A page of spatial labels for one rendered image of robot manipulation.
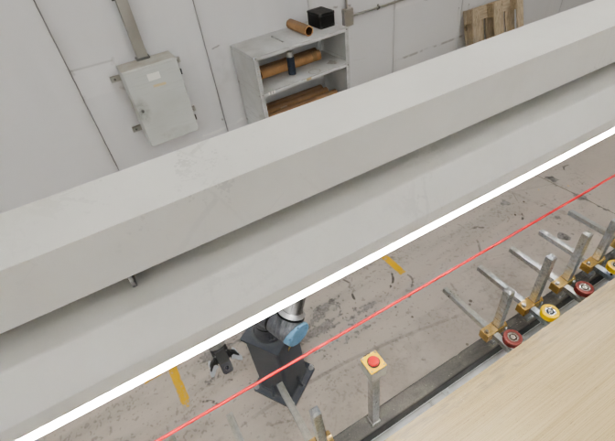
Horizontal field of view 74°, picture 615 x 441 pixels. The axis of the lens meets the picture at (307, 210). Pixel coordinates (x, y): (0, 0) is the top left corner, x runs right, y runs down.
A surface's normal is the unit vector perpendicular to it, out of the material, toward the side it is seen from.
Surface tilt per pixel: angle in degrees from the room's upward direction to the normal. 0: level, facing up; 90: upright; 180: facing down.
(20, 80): 90
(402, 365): 0
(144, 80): 90
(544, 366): 0
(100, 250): 90
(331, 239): 61
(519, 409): 0
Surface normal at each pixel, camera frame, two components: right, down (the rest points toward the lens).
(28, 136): 0.54, 0.50
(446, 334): -0.11, -0.75
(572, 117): 0.37, 0.10
